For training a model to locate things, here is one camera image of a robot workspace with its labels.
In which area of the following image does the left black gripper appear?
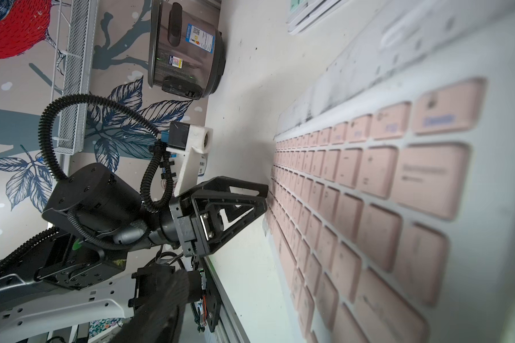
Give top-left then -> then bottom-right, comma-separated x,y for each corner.
111,177 -> 269,257

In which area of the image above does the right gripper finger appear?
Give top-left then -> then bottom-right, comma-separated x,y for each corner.
112,269 -> 197,342

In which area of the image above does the pink keyboard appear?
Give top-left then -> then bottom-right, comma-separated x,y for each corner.
263,0 -> 515,343

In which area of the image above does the green keyboard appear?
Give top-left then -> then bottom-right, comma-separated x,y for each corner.
286,0 -> 349,35

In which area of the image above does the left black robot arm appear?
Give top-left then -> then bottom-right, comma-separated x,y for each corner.
0,162 -> 268,342

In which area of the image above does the steel rice cooker pot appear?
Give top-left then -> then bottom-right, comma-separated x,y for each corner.
148,1 -> 226,100

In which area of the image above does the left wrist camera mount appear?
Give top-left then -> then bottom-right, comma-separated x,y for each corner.
166,121 -> 213,197

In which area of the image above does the white wire mesh shelf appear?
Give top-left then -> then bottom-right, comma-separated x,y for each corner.
50,1 -> 99,155

